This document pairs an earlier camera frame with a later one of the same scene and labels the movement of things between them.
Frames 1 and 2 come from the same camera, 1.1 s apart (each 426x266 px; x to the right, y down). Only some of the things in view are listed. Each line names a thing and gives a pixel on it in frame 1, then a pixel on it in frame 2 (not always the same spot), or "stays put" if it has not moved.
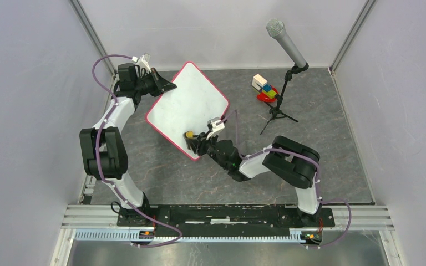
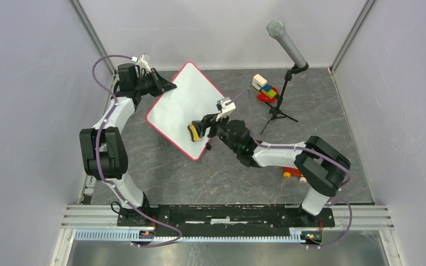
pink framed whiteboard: [195, 100] stays put
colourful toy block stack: [268, 93] stays put
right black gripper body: [207, 146] → [216, 127]
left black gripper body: [150, 84] stays put
